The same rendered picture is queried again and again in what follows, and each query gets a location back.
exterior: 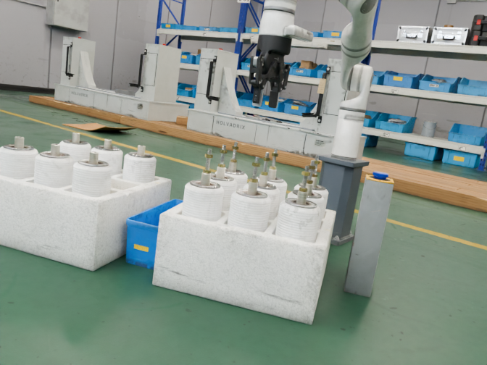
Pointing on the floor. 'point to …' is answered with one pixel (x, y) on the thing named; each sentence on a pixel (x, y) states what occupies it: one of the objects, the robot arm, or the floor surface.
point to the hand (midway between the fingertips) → (265, 101)
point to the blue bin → (145, 235)
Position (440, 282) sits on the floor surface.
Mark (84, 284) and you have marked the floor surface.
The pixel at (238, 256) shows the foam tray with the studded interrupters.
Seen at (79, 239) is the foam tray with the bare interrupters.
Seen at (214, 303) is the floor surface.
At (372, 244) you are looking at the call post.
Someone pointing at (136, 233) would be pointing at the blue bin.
